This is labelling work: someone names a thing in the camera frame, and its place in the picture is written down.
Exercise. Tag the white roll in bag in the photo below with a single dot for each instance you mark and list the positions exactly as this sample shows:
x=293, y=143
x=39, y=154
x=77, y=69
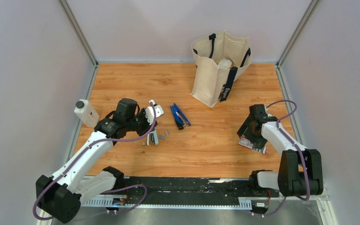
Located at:
x=225, y=63

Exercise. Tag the red white staples box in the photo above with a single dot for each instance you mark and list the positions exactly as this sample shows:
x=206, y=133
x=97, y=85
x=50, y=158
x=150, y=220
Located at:
x=246, y=143

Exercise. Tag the blue black stapler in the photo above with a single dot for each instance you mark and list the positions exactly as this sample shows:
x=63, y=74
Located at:
x=179, y=117

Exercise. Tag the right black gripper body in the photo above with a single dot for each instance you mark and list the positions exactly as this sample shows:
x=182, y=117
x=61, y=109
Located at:
x=251, y=136

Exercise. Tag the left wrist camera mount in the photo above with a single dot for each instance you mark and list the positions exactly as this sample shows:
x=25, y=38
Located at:
x=154, y=111

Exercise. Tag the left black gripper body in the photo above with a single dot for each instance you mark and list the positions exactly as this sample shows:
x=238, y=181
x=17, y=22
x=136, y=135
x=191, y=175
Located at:
x=139, y=123

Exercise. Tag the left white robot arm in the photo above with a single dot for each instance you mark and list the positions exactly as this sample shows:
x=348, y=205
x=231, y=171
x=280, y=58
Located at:
x=61, y=195

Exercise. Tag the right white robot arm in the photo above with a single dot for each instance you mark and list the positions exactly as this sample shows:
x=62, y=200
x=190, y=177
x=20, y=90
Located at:
x=300, y=171

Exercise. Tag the white bottle black cap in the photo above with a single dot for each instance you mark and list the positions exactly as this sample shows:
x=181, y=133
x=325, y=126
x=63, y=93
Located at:
x=86, y=113

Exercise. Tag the cream canvas tote bag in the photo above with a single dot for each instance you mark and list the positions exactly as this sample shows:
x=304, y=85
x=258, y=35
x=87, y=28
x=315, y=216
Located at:
x=220, y=60

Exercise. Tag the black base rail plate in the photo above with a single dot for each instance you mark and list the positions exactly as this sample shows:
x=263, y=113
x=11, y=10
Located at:
x=189, y=191

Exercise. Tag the light grey white stapler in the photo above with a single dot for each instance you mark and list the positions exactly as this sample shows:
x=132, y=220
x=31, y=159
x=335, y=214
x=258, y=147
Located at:
x=152, y=138

